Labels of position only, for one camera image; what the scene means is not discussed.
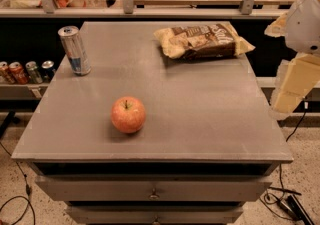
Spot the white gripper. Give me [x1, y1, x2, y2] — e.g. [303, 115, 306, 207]
[264, 0, 320, 114]

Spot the brown chip bag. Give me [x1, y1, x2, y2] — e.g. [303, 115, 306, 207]
[154, 22, 255, 60]

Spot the grey drawer cabinet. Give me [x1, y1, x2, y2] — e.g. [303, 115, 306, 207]
[11, 20, 294, 225]

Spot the black power strip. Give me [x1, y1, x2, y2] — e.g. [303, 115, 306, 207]
[287, 195, 315, 225]

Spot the red apple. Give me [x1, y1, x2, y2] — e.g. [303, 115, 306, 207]
[111, 96, 146, 134]

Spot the silver blue energy drink can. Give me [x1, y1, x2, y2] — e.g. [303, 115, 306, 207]
[58, 26, 91, 76]

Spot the blue silver soda can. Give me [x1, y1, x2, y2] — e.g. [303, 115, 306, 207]
[42, 60, 56, 80]

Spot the green silver soda can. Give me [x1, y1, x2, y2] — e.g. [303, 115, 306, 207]
[26, 61, 43, 84]

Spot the lower drawer with knob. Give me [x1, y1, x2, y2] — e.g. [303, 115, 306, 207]
[66, 206, 243, 225]

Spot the drawer with knob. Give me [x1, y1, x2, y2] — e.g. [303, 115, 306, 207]
[35, 176, 271, 202]
[66, 206, 243, 225]

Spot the red orange soda can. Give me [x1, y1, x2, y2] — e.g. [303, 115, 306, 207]
[9, 62, 29, 84]

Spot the upper drawer with knob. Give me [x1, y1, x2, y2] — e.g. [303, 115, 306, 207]
[35, 176, 271, 202]

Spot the grey low shelf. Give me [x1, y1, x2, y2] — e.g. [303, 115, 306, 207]
[0, 83, 49, 100]

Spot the red soda can far left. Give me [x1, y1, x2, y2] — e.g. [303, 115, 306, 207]
[0, 61, 15, 84]

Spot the black cable on right floor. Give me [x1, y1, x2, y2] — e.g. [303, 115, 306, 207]
[259, 100, 309, 222]

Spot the black cable on floor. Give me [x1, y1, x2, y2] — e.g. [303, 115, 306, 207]
[0, 142, 37, 225]
[259, 100, 309, 222]

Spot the black cable on left floor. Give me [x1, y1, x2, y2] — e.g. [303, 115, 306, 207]
[0, 142, 37, 225]

